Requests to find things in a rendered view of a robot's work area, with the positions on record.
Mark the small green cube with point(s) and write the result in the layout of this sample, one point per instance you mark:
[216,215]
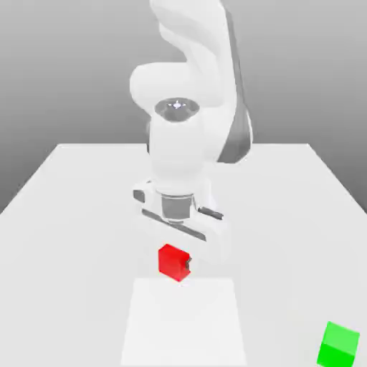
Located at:
[338,345]

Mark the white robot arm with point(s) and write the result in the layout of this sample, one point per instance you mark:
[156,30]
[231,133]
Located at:
[177,149]

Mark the small red cube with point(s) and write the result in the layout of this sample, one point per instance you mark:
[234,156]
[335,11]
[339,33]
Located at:
[172,262]

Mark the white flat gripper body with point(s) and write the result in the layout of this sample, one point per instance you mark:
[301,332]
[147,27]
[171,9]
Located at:
[212,239]

